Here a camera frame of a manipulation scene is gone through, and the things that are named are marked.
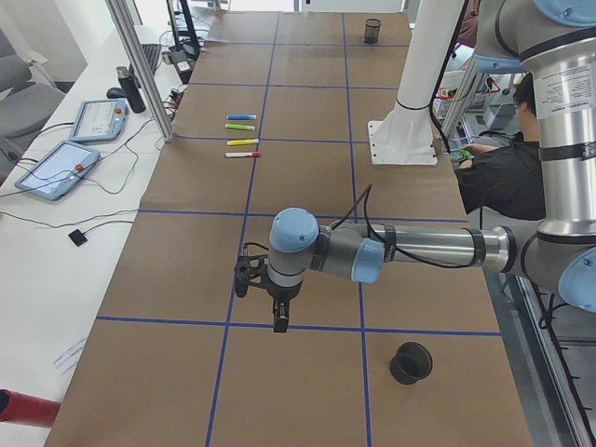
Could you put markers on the black water bottle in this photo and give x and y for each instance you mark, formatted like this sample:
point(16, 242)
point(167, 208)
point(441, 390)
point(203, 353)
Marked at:
point(130, 89)

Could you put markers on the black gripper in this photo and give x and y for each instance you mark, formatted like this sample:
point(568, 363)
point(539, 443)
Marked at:
point(282, 293)

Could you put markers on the aluminium frame post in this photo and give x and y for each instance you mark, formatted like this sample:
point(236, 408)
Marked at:
point(124, 25)

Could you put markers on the seated person in black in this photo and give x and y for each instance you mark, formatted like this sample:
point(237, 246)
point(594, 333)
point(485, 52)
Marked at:
point(507, 179)

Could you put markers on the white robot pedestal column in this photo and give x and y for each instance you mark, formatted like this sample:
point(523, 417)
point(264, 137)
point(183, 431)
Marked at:
point(405, 136)

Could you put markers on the black mesh pen cup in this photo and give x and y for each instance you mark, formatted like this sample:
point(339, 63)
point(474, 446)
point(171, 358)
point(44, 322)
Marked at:
point(371, 31)

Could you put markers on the blue marker pen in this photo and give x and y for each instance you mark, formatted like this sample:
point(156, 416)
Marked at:
point(241, 117)

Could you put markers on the near blue teach pendant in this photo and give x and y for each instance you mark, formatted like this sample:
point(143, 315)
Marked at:
point(59, 171)

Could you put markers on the small black square device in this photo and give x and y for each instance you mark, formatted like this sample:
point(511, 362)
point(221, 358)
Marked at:
point(78, 237)

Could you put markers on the red marker pen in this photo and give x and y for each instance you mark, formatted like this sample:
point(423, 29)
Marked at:
point(232, 155)

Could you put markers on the red cylinder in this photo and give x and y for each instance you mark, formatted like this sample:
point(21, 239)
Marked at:
point(22, 409)

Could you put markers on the black keyboard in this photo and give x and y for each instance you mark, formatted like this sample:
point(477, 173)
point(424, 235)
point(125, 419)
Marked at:
point(152, 53)

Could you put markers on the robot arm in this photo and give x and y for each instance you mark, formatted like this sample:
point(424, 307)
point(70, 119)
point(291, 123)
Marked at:
point(555, 42)

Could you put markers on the yellow marker pen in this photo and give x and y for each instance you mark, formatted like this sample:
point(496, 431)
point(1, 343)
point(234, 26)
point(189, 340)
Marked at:
point(238, 142)

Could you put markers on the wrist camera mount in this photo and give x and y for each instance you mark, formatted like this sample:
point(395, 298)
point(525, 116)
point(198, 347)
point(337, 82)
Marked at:
point(250, 271)

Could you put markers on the blue teach pendant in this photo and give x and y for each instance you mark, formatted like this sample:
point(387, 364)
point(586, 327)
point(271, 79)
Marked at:
point(59, 171)
point(99, 121)

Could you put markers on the far blue teach pendant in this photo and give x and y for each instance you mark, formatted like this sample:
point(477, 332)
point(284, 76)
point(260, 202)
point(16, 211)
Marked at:
point(99, 121)

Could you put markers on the white paper label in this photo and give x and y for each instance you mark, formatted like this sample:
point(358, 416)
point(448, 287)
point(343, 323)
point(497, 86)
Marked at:
point(70, 357)

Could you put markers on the green marker pen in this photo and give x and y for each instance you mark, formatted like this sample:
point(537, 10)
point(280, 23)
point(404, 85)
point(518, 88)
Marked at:
point(240, 127)

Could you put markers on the grey office chair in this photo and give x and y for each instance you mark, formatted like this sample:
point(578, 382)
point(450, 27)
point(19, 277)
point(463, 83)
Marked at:
point(25, 109)

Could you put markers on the black computer mouse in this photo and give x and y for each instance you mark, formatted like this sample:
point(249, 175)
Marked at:
point(115, 93)

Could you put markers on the black monitor stand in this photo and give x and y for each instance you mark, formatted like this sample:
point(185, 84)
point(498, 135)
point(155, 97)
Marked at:
point(185, 41)

